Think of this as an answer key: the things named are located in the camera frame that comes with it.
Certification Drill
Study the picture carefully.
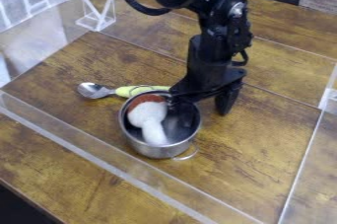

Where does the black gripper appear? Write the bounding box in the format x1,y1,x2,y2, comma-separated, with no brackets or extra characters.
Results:
168,35,246,128

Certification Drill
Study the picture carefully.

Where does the silver metal pot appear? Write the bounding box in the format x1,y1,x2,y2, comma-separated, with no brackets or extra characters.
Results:
118,90,201,159

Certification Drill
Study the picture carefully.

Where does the red and white plush mushroom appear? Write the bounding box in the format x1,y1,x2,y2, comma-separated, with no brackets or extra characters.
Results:
128,94,168,146

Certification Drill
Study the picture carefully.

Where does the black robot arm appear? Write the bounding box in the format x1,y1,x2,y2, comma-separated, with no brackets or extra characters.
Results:
157,0,253,127

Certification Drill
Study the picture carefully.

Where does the clear acrylic front barrier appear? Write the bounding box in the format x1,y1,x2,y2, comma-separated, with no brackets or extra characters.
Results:
0,91,263,224

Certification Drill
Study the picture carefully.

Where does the clear acrylic barrier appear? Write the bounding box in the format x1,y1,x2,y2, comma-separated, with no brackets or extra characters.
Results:
0,91,263,224
278,64,337,224

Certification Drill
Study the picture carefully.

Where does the clear acrylic right barrier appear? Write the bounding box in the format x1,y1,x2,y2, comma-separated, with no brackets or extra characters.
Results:
278,64,337,224

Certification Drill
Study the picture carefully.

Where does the spoon with yellow handle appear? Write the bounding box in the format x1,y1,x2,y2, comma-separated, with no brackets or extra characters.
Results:
76,82,169,99

